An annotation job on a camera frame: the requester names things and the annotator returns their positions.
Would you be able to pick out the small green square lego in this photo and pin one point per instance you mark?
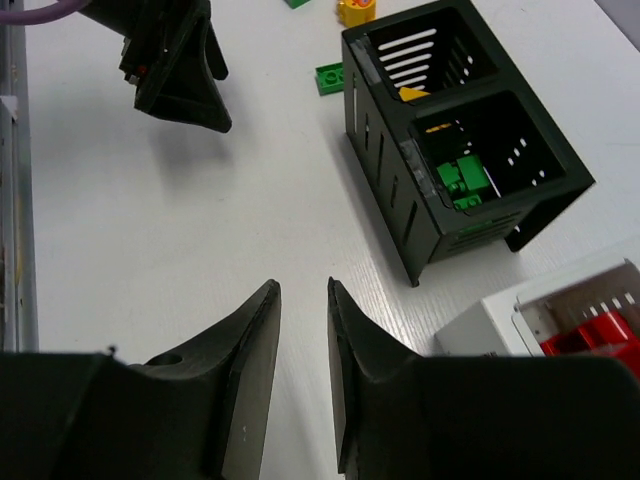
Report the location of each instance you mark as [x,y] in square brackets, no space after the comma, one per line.
[294,4]

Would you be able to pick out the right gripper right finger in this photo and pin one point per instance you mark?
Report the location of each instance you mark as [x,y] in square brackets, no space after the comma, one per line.
[400,415]

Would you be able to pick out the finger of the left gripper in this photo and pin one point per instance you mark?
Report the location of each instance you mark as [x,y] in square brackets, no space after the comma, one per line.
[174,58]

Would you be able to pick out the black two-compartment container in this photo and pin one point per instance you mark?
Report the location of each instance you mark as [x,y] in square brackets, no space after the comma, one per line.
[479,104]

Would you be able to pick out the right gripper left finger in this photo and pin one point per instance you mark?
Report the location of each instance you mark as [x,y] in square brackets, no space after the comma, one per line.
[196,411]

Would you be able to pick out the yellow round flower lego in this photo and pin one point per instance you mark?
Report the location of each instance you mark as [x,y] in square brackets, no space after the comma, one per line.
[352,13]

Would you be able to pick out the white two-compartment container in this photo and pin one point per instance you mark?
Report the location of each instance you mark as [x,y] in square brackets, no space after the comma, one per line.
[517,320]

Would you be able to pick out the dark green long lego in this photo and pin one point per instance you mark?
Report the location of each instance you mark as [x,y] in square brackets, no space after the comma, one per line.
[329,79]

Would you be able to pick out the orange small lego brick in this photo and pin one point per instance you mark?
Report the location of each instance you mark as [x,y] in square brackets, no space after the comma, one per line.
[411,94]

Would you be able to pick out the aluminium table front rail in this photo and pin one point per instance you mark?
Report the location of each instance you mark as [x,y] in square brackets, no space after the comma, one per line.
[19,323]

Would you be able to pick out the red rounded lego block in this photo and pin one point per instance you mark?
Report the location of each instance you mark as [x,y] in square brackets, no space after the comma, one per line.
[606,334]

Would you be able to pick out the small dark green lego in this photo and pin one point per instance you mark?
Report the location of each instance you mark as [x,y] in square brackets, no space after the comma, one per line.
[452,178]

